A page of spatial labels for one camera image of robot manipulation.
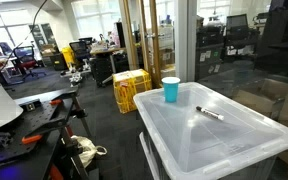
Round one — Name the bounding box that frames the black perforated workbench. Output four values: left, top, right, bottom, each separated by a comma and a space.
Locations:
0, 87, 100, 180

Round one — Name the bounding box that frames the black shelf cabinet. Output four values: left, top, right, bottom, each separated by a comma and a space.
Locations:
196, 26, 225, 81

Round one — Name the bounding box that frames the large clear plastic storage bin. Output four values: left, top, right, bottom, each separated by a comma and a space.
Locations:
132, 81, 288, 180

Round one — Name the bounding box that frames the white grey floor device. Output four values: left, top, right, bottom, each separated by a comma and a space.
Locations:
68, 71, 84, 88

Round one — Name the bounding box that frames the large open cardboard box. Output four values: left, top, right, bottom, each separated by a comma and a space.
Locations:
232, 78, 288, 134

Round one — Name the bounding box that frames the wooden desk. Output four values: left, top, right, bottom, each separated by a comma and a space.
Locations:
89, 46, 128, 84

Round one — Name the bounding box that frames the yellow strapped cardboard box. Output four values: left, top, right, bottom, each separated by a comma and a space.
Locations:
112, 68, 153, 115

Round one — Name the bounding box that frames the orange handled bar clamp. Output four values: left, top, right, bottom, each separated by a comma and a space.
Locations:
48, 164, 65, 180
48, 89, 80, 107
21, 121, 73, 146

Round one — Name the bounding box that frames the black mesh chair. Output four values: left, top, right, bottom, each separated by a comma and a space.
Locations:
224, 13, 250, 38

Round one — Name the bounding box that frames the blue office chair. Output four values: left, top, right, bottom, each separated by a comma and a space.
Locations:
0, 41, 14, 57

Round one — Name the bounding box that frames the plain cardboard box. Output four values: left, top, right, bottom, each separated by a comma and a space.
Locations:
158, 48, 177, 79

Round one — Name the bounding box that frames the thin black hanging cable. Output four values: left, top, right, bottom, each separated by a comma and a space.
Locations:
0, 0, 49, 73

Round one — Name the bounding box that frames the black drawer cabinet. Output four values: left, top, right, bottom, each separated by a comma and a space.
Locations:
48, 52, 68, 71

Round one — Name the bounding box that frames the black tall tower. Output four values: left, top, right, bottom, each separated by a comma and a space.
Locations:
114, 21, 127, 48

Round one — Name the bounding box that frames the black and white marker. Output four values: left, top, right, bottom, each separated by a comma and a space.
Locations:
195, 105, 225, 122

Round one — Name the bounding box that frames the wooden door frame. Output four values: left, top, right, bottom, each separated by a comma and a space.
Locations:
118, 0, 163, 89

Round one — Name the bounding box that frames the white cloth bag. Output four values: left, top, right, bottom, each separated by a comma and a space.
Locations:
71, 134, 108, 169

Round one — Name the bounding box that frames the blue plastic cup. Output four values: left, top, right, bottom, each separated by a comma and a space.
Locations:
161, 76, 182, 104

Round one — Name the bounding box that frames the black and red office chair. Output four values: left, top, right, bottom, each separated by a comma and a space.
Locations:
12, 44, 47, 81

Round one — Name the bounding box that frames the yellow bin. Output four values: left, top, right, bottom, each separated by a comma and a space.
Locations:
61, 46, 78, 70

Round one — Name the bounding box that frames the black bracket with label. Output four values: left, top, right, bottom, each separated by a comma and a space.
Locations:
18, 98, 42, 113

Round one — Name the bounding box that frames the black rolling case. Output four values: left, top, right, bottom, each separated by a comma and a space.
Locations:
90, 56, 115, 88

